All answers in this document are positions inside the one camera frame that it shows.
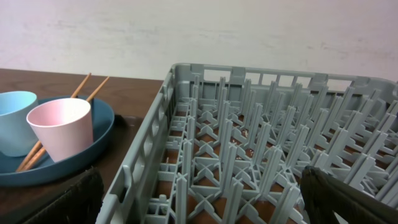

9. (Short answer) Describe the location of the left wooden chopstick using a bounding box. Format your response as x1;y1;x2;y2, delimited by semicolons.
16;73;91;172

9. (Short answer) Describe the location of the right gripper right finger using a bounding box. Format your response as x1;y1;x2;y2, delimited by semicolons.
300;166;397;224

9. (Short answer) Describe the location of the light blue cup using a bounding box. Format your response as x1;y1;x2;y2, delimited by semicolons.
1;91;39;157

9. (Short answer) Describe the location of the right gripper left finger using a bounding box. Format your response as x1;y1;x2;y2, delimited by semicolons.
25;168;104;224

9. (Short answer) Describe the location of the grey dishwasher rack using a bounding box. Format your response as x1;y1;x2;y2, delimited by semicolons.
97;63;397;223

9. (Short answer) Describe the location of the dark blue plate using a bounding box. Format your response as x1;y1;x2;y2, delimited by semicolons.
1;98;115;187

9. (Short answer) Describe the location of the right wooden chopstick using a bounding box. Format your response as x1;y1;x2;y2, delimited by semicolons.
20;76;111;172

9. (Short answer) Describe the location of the wooden chopstick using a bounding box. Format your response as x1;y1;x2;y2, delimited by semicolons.
20;76;111;172
16;73;91;172

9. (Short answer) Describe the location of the pink cup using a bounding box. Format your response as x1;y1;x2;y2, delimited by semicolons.
26;98;93;162

